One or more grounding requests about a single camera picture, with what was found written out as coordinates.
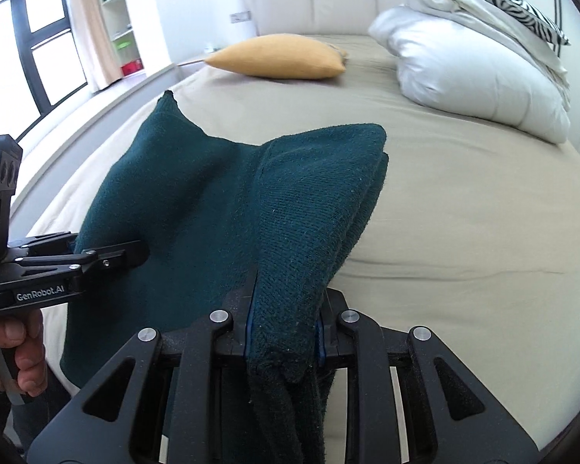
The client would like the black framed window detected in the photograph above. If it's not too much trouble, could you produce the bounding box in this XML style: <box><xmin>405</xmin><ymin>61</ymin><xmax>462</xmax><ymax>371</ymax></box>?
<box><xmin>0</xmin><ymin>0</ymin><xmax>89</xmax><ymax>142</ymax></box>

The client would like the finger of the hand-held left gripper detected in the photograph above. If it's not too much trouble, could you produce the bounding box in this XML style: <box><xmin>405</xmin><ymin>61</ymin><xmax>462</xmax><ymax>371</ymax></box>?
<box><xmin>70</xmin><ymin>241</ymin><xmax>150</xmax><ymax>292</ymax></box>
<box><xmin>9</xmin><ymin>233</ymin><xmax>81</xmax><ymax>264</ymax></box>

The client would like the person's left hand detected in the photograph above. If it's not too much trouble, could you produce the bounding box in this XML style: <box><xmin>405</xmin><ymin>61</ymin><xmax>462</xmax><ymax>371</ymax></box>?
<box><xmin>0</xmin><ymin>308</ymin><xmax>48</xmax><ymax>396</ymax></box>

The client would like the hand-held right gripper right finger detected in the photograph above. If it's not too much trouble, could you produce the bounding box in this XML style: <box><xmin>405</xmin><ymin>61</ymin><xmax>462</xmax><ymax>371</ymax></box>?
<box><xmin>314</xmin><ymin>287</ymin><xmax>542</xmax><ymax>464</ymax></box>

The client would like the white pillow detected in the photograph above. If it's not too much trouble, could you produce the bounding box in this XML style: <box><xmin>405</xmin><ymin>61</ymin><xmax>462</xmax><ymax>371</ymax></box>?
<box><xmin>368</xmin><ymin>5</ymin><xmax>572</xmax><ymax>145</ymax></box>

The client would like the cream folded duvet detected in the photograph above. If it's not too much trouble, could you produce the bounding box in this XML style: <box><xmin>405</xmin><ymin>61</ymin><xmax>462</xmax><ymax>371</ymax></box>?
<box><xmin>406</xmin><ymin>0</ymin><xmax>572</xmax><ymax>107</ymax></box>

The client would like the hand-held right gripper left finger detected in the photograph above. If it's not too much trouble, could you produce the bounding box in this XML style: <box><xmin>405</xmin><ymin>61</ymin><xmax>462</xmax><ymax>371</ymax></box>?
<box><xmin>26</xmin><ymin>278</ymin><xmax>259</xmax><ymax>464</ymax></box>

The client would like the dark teal knit sweater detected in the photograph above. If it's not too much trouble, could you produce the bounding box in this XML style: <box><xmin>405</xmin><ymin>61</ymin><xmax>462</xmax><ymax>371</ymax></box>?
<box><xmin>60</xmin><ymin>91</ymin><xmax>389</xmax><ymax>464</ymax></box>

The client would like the cream padded headboard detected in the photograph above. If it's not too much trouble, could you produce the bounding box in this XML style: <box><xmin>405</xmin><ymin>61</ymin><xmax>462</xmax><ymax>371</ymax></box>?
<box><xmin>239</xmin><ymin>0</ymin><xmax>416</xmax><ymax>39</ymax></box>

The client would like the yellow pillow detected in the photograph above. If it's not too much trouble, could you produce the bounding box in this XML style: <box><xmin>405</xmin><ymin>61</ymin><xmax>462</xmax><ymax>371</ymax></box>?
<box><xmin>204</xmin><ymin>34</ymin><xmax>349</xmax><ymax>79</ymax></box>

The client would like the white open shelf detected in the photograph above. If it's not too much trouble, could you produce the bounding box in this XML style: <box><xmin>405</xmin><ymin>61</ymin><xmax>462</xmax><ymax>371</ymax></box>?
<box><xmin>94</xmin><ymin>0</ymin><xmax>144</xmax><ymax>79</ymax></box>

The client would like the bed with beige sheet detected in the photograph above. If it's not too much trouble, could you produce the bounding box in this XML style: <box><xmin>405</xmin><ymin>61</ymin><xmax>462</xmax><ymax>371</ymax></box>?
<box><xmin>10</xmin><ymin>34</ymin><xmax>580</xmax><ymax>455</ymax></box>

